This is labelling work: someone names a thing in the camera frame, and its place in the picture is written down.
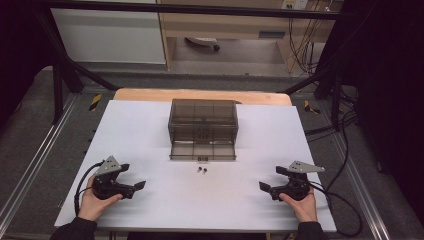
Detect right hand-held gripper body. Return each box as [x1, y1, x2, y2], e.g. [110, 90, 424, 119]
[269, 160, 326, 202]

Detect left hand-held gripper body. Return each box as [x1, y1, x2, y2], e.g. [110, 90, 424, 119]
[92, 155, 135, 201]

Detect person's right hand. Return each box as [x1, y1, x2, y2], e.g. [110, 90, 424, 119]
[278, 185, 319, 224]

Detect person's left hand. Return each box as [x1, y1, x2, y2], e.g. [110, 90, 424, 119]
[77, 174, 124, 223]

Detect white board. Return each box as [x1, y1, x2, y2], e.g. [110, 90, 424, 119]
[54, 99, 338, 234]

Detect yellow black tape strip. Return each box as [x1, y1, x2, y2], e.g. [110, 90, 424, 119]
[303, 99, 322, 116]
[88, 93, 103, 113]

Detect wooden table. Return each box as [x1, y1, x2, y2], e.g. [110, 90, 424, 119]
[112, 87, 293, 107]

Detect smoky transparent drawer cabinet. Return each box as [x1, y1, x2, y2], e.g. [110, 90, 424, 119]
[167, 98, 239, 153]

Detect white cabinet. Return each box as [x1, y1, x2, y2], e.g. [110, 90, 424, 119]
[49, 7, 167, 65]

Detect office chair base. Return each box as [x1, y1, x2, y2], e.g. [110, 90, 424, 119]
[184, 36, 221, 52]

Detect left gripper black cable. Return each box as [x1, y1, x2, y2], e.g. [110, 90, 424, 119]
[73, 160, 106, 217]

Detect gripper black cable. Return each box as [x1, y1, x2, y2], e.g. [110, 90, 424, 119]
[73, 160, 106, 217]
[309, 180, 364, 238]

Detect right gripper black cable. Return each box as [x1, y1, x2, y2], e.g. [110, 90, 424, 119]
[309, 180, 364, 238]

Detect aluminium rail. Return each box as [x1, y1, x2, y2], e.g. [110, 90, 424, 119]
[318, 99, 392, 240]
[0, 93, 80, 228]

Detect black floor cables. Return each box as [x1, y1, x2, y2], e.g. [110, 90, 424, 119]
[304, 84, 360, 143]

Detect hanging cables bundle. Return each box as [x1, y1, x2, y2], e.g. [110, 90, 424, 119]
[287, 5, 327, 77]

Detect white wall socket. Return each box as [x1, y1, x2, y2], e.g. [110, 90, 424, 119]
[281, 0, 310, 11]

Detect black metal frame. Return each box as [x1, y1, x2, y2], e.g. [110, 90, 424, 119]
[32, 0, 346, 133]

